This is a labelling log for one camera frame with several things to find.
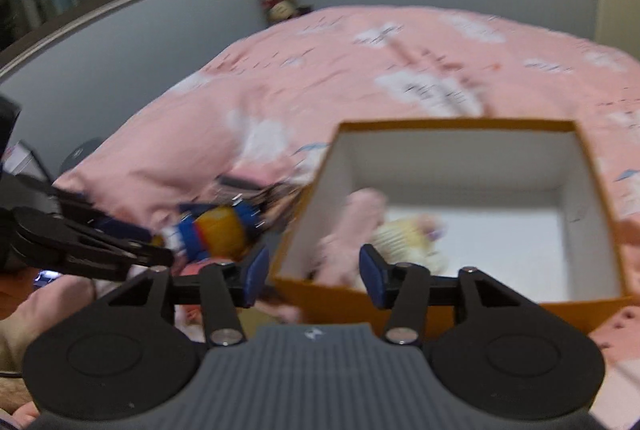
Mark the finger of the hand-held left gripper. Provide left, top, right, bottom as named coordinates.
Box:
left=12, top=206, right=176, bottom=282
left=47, top=187, right=152, bottom=242

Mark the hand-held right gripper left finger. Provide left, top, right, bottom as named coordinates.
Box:
left=100, top=246, right=271, bottom=347

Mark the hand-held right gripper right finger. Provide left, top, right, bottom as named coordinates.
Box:
left=360, top=244, right=535, bottom=345

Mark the person's left forearm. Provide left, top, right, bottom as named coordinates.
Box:
left=0, top=277, right=98, bottom=416

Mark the pink printed blanket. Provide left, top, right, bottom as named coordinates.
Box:
left=50, top=5, right=640, bottom=430

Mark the orange cardboard box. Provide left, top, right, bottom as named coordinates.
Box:
left=272, top=119, right=636, bottom=336

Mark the dark round object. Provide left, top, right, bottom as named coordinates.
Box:
left=64, top=137, right=107, bottom=172

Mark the dark picture card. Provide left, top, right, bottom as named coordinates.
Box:
left=215, top=175, right=301, bottom=221

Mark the pink plush toy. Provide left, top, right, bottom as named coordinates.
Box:
left=315, top=190, right=388, bottom=286

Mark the cream crochet toy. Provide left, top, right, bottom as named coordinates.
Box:
left=372, top=215, right=448, bottom=276

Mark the blue yellow toy figure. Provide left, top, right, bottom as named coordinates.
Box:
left=152, top=202, right=266, bottom=263

